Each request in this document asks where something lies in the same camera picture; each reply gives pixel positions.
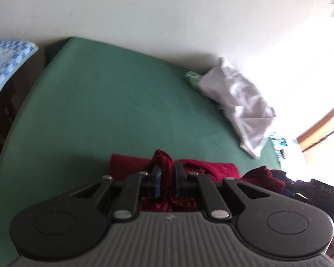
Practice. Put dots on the teal patterned cloth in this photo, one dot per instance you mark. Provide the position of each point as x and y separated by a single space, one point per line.
278 140

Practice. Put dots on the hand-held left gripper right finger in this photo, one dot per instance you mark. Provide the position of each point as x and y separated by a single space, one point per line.
179 183

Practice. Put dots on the black plastic crate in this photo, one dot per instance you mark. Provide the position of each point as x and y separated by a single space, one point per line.
13 103

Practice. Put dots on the white shirt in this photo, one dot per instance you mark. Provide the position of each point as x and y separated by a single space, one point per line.
239 108

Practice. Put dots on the blue floral white towel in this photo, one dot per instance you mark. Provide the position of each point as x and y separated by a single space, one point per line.
4 61

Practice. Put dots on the dark red knitted sweater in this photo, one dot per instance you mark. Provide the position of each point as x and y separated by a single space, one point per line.
211 169

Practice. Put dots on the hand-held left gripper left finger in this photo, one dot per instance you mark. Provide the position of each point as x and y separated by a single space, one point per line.
158 185

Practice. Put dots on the green striped white cloth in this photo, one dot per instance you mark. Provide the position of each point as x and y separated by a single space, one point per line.
193 78

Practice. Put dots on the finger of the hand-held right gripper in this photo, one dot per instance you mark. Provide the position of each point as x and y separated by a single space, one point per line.
288 185

